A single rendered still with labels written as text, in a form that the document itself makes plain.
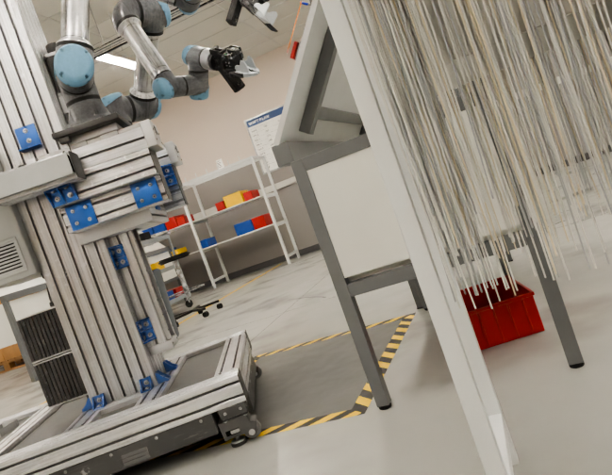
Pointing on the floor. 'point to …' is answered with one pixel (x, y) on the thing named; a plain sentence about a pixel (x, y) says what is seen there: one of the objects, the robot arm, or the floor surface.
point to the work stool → (184, 286)
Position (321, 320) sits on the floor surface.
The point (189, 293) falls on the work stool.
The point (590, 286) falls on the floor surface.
